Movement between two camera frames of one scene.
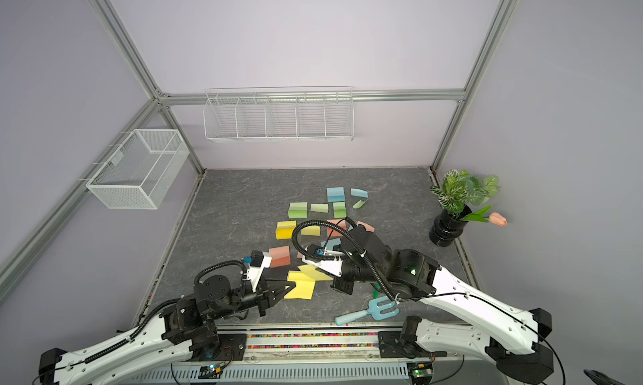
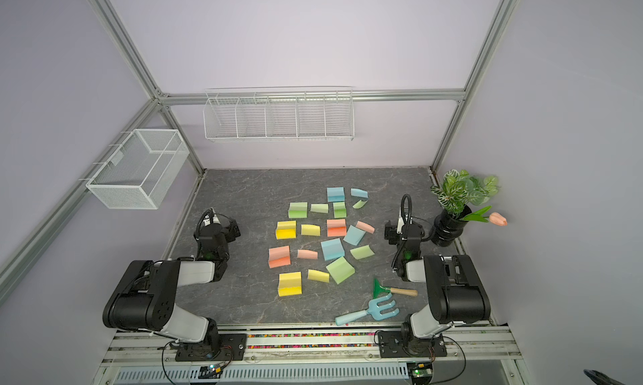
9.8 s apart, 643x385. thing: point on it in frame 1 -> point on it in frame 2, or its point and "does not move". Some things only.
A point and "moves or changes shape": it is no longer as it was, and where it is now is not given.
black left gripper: [266, 292] -> [232, 231]
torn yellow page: [311, 271] moves or changes shape
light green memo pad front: [298, 210] does not move
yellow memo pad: [304, 286] moves or changes shape
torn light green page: [322, 207] does not move
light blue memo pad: [336, 194] does not move
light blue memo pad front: [329, 246] does not move
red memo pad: [280, 256] does not move
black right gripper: [339, 285] -> [391, 233]
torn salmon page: [367, 226] does not move
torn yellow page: [314, 230] does not move
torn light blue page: [359, 192] does not move
